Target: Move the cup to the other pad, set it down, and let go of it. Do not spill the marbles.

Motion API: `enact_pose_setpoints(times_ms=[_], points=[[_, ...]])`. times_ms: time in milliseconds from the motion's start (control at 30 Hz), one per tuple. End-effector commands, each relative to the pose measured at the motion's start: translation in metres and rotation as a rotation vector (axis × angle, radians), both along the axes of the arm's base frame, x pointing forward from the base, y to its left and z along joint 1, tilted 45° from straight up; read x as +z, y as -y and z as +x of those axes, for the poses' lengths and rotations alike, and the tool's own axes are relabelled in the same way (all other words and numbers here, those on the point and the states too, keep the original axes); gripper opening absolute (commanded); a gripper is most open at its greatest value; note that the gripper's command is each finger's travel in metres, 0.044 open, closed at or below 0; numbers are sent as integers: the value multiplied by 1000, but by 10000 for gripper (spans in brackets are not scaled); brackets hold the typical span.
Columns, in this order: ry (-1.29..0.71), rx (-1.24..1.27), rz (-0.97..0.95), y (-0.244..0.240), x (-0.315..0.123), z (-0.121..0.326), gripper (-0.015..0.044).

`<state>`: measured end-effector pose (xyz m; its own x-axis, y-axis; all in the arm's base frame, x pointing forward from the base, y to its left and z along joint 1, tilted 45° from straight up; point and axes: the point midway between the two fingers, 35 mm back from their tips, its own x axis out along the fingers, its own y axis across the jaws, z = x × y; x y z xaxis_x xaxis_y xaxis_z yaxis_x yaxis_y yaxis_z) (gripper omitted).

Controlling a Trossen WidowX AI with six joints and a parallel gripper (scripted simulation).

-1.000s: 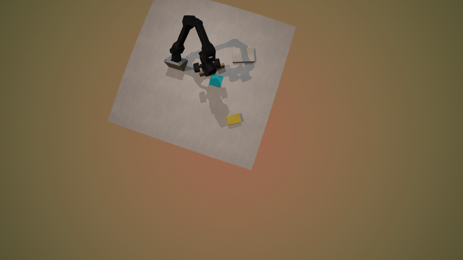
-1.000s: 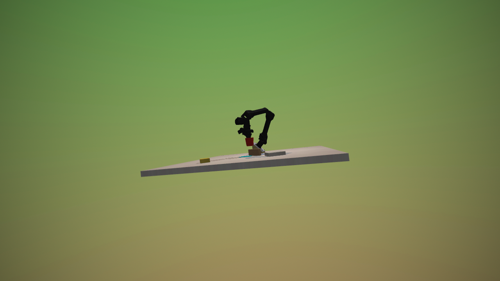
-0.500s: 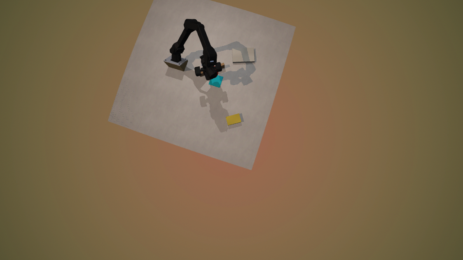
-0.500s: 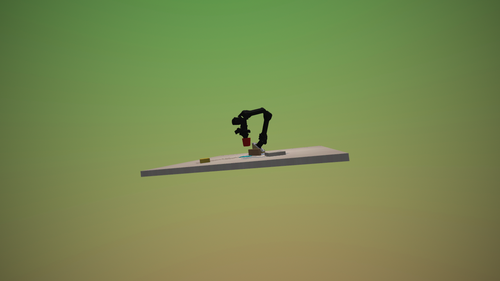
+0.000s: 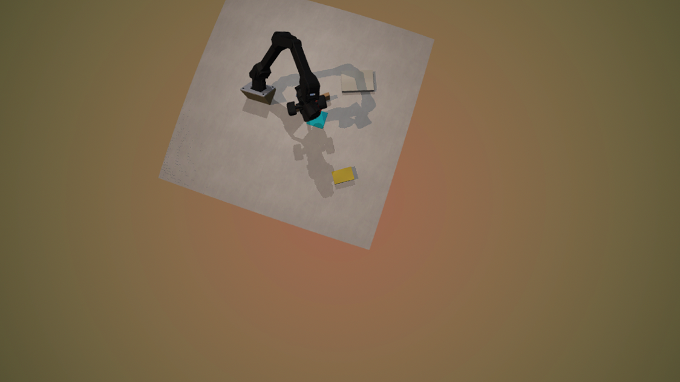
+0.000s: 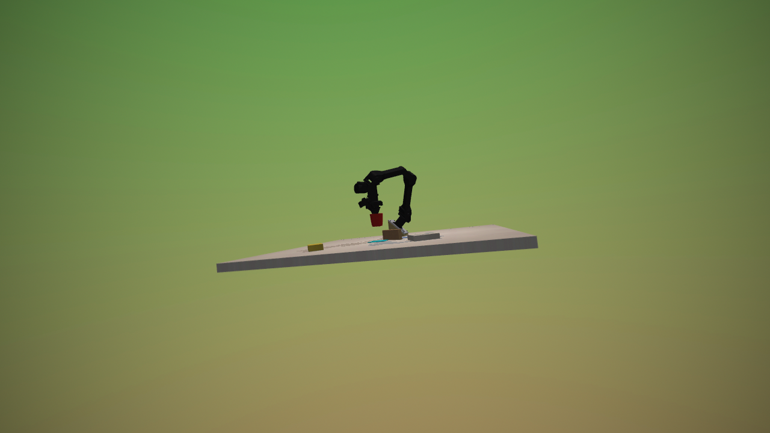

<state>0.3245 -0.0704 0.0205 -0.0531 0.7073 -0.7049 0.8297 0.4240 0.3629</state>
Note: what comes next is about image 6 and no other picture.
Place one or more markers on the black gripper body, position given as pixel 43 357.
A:
pixel 374 200

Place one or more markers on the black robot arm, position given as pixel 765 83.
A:
pixel 378 176

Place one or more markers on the dark red cup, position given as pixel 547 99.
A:
pixel 376 219

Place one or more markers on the brown wooden plank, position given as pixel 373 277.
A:
pixel 394 234

